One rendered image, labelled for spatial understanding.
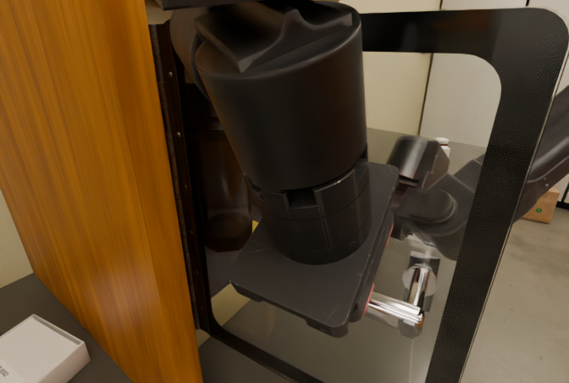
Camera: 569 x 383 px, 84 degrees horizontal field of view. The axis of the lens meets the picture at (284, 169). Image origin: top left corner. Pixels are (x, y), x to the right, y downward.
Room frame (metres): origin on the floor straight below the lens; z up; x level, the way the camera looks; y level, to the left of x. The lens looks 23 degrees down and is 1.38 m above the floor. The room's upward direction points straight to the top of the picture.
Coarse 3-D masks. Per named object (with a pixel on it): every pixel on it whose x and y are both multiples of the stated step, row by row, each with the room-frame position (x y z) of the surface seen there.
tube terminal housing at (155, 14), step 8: (144, 0) 0.33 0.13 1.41; (152, 0) 0.34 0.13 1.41; (152, 8) 0.34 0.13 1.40; (160, 8) 0.35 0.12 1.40; (152, 16) 0.34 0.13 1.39; (160, 16) 0.34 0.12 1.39; (168, 16) 0.35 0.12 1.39; (152, 24) 0.34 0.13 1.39; (200, 336) 0.34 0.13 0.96; (208, 336) 0.35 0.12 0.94; (200, 344) 0.34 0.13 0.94
